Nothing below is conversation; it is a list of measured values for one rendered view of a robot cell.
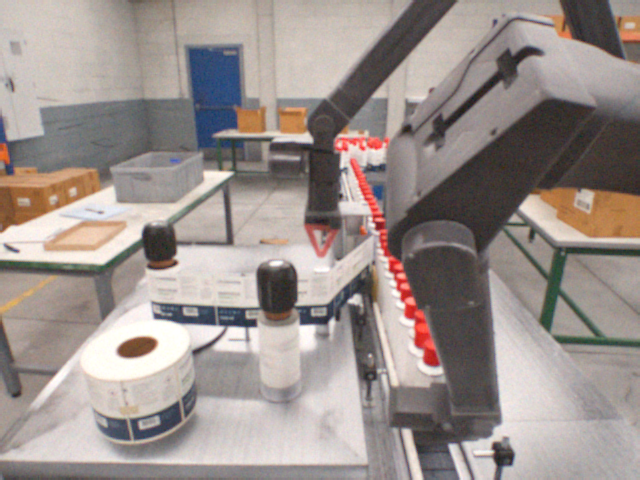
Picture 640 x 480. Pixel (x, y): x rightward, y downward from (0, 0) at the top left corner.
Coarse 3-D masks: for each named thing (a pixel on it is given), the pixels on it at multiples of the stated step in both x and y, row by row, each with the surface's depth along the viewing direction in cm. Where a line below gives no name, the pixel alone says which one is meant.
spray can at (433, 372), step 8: (432, 344) 73; (424, 352) 73; (432, 352) 72; (424, 360) 74; (432, 360) 73; (416, 368) 75; (424, 368) 73; (432, 368) 73; (440, 368) 73; (416, 376) 75; (424, 376) 73; (432, 376) 73; (440, 376) 73; (416, 384) 76; (424, 384) 74
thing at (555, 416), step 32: (192, 256) 176; (224, 256) 176; (256, 256) 176; (288, 256) 176; (352, 320) 129; (512, 320) 129; (512, 352) 114; (544, 352) 113; (512, 384) 101; (544, 384) 101; (576, 384) 101; (384, 416) 92; (512, 416) 92; (544, 416) 91; (576, 416) 91; (608, 416) 91; (0, 448) 83; (384, 448) 84; (480, 448) 84; (544, 448) 83; (576, 448) 83; (608, 448) 83
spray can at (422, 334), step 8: (416, 328) 78; (424, 328) 78; (416, 336) 78; (424, 336) 77; (416, 344) 78; (424, 344) 77; (408, 352) 80; (416, 352) 78; (408, 360) 80; (416, 360) 78; (408, 368) 80; (408, 376) 81; (408, 384) 81
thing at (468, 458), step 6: (462, 444) 68; (462, 450) 67; (468, 450) 67; (462, 456) 67; (468, 456) 66; (468, 462) 65; (474, 462) 65; (468, 468) 65; (474, 468) 64; (474, 474) 63
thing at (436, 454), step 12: (372, 300) 131; (372, 312) 124; (384, 360) 103; (432, 444) 78; (444, 444) 78; (420, 456) 76; (432, 456) 76; (444, 456) 76; (408, 468) 77; (420, 468) 74; (432, 468) 73; (444, 468) 73
